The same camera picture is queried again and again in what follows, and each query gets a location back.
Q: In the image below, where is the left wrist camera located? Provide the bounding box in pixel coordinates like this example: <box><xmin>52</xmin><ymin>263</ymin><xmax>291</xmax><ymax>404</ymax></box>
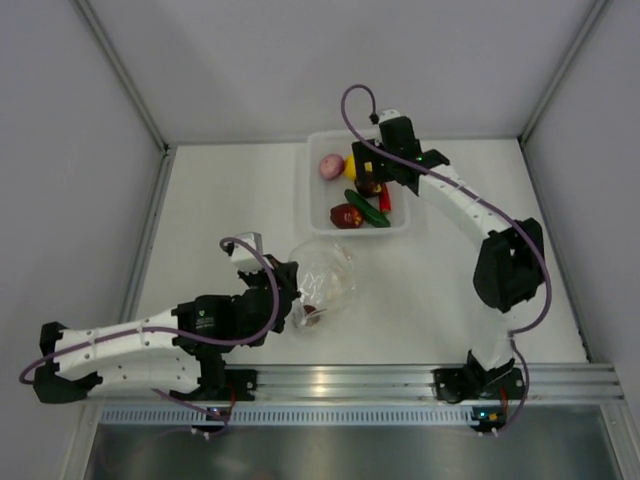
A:
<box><xmin>220</xmin><ymin>232</ymin><xmax>263</xmax><ymax>273</ymax></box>

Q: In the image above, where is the yellow fake pear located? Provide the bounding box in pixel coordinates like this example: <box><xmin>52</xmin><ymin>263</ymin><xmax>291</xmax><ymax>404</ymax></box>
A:
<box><xmin>343</xmin><ymin>154</ymin><xmax>357</xmax><ymax>181</ymax></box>

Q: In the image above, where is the red fake chili pepper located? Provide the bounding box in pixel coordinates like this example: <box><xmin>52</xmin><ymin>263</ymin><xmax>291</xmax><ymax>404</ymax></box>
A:
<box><xmin>378</xmin><ymin>184</ymin><xmax>392</xmax><ymax>215</ymax></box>

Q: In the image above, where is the small dark red fake fruit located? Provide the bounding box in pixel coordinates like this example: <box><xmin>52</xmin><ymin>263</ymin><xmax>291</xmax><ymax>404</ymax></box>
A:
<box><xmin>301</xmin><ymin>304</ymin><xmax>325</xmax><ymax>328</ymax></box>

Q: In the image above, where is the white slotted cable duct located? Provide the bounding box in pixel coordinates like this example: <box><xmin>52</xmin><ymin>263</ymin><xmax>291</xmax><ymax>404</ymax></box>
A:
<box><xmin>100</xmin><ymin>405</ymin><xmax>499</xmax><ymax>427</ymax></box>

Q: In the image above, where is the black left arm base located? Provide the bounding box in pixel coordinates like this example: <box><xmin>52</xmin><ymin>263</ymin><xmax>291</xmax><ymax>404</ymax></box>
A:
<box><xmin>200</xmin><ymin>369</ymin><xmax>258</xmax><ymax>402</ymax></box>

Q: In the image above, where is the red fake apple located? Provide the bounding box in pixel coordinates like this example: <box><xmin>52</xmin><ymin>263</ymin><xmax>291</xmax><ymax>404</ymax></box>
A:
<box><xmin>329</xmin><ymin>203</ymin><xmax>364</xmax><ymax>230</ymax></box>

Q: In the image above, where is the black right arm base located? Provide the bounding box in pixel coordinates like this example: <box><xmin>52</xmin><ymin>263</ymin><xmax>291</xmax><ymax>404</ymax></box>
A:
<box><xmin>434</xmin><ymin>366</ymin><xmax>525</xmax><ymax>404</ymax></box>

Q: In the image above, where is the white perforated plastic basket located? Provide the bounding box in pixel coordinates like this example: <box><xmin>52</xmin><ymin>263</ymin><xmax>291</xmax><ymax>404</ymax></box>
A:
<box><xmin>297</xmin><ymin>130</ymin><xmax>410</xmax><ymax>237</ymax></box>

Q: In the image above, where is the green fake cucumber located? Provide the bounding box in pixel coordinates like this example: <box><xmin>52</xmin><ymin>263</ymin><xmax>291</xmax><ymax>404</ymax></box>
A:
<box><xmin>344</xmin><ymin>189</ymin><xmax>391</xmax><ymax>228</ymax></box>

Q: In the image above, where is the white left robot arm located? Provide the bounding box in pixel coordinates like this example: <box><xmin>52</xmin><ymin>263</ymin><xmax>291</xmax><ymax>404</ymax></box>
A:
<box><xmin>29</xmin><ymin>255</ymin><xmax>300</xmax><ymax>404</ymax></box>

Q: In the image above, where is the clear polka dot zip bag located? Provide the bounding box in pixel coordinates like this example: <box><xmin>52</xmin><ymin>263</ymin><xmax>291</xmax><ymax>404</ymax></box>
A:
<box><xmin>287</xmin><ymin>237</ymin><xmax>356</xmax><ymax>331</ymax></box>

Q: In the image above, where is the dark maroon fake fruit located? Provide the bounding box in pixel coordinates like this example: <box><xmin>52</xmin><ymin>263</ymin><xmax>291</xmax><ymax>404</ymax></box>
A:
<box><xmin>354</xmin><ymin>172</ymin><xmax>385</xmax><ymax>198</ymax></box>

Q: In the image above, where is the pink fake peach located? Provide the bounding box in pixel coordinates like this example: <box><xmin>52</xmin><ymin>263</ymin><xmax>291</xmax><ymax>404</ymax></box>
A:
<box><xmin>319</xmin><ymin>154</ymin><xmax>345</xmax><ymax>181</ymax></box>

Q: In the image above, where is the aluminium mounting rail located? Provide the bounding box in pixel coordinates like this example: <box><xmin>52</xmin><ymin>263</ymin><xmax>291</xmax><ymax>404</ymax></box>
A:
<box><xmin>79</xmin><ymin>363</ymin><xmax>624</xmax><ymax>402</ymax></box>

